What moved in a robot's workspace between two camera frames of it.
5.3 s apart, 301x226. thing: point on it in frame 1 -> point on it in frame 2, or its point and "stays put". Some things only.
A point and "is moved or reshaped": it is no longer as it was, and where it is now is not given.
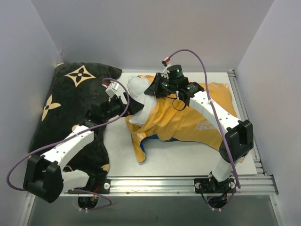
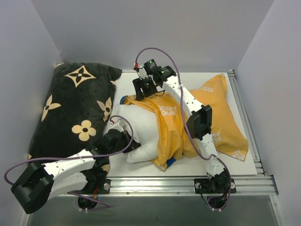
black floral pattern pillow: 73,89 stays put
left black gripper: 131,103 -> 131,144
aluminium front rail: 182,187 stays put
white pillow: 136,86 is moved or reshaped
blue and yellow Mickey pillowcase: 173,119 -> 174,139
